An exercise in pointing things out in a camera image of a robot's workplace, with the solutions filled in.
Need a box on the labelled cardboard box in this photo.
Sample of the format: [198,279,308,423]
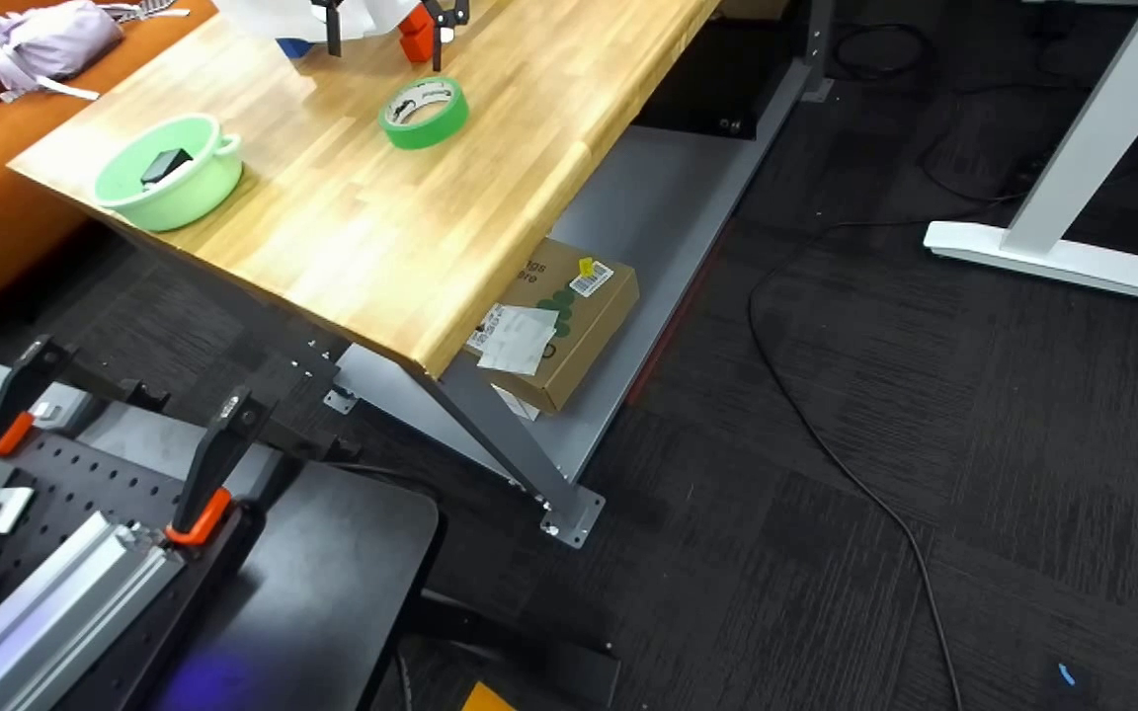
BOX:
[466,239,644,423]

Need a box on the black clamp orange handle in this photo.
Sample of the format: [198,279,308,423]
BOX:
[163,390,270,555]
[0,336,79,466]

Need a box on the small black block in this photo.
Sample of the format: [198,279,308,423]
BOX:
[138,148,198,191]

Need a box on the pale crumpled cloth bundle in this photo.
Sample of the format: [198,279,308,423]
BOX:
[0,0,129,106]

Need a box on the light-green plastic bowl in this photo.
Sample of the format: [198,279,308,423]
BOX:
[90,110,248,239]

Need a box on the white desk leg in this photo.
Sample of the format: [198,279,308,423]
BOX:
[921,0,1138,316]

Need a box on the red block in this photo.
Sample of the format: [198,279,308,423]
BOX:
[395,3,451,71]

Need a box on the grey metal table frame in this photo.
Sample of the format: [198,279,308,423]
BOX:
[169,54,824,555]

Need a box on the black perforated board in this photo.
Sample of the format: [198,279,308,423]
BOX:
[0,431,206,584]

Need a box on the black flat plate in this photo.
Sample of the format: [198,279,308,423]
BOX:
[129,466,447,711]

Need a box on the aluminium extrusion rail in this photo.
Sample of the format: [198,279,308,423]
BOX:
[0,510,185,711]

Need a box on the black floor cable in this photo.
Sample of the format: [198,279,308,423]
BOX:
[741,268,972,711]

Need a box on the green tape roll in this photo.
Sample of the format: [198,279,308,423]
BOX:
[374,71,474,156]

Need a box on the white plastic drawer unit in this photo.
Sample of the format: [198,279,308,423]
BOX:
[209,0,426,54]

